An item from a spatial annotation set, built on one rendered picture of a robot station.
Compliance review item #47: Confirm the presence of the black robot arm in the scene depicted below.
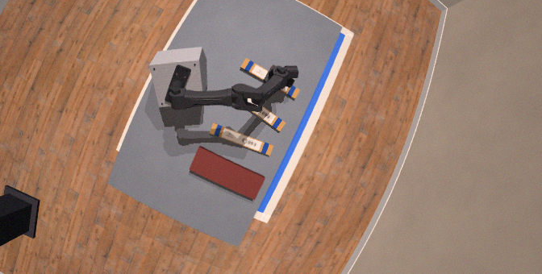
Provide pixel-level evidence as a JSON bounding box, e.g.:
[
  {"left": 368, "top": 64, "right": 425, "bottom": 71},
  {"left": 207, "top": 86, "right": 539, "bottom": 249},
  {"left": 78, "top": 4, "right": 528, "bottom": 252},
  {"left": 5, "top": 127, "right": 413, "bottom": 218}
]
[{"left": 165, "top": 64, "right": 298, "bottom": 112}]

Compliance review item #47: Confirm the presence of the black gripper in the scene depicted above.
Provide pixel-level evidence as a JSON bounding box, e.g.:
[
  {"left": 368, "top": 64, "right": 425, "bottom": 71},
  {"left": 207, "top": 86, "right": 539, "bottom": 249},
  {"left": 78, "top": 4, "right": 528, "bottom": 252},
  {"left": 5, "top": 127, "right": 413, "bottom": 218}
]
[{"left": 263, "top": 65, "right": 275, "bottom": 83}]

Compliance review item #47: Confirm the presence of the white electrode pack with blue and orange bands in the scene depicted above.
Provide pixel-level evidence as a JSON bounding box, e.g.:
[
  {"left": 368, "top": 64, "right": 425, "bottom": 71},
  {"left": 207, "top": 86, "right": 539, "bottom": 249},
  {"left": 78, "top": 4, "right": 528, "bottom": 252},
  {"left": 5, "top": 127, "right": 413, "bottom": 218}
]
[{"left": 210, "top": 123, "right": 273, "bottom": 156}]

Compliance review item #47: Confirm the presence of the white welding electrode pack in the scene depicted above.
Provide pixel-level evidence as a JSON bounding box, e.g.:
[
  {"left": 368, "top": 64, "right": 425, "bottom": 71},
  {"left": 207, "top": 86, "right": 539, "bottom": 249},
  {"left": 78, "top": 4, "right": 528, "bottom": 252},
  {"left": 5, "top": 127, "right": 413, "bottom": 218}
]
[{"left": 252, "top": 106, "right": 286, "bottom": 131}]

